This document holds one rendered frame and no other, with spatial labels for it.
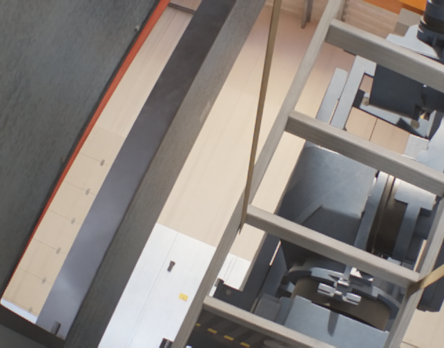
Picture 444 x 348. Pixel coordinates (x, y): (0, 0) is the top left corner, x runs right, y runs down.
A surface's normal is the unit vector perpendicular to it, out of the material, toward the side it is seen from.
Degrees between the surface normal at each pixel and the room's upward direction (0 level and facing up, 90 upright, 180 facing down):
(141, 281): 90
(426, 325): 90
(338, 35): 180
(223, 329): 90
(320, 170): 90
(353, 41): 180
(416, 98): 139
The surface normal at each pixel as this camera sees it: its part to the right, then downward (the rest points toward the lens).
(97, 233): 0.00, -0.37
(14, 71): 0.92, 0.36
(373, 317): 0.57, -0.07
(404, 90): -0.39, 0.37
